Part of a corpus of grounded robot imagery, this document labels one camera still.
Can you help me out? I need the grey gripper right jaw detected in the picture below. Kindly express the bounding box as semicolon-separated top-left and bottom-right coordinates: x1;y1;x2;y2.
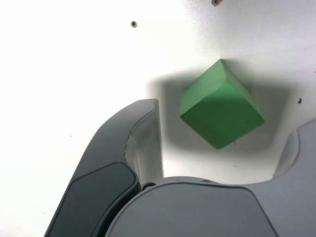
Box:
105;120;316;237

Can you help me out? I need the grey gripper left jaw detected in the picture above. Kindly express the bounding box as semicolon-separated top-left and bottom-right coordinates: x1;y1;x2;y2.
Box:
43;98;165;237

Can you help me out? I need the green cube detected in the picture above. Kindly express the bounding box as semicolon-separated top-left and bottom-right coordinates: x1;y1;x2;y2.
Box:
179;58;267;151

